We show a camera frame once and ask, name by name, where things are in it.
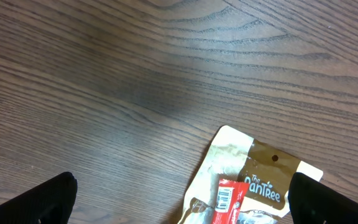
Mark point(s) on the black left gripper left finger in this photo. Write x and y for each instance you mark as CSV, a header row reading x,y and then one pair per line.
x,y
51,202

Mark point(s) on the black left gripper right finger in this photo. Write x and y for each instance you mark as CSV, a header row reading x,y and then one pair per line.
x,y
314,203

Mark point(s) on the dried food snack bag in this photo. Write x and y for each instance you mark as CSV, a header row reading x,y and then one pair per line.
x,y
240,171

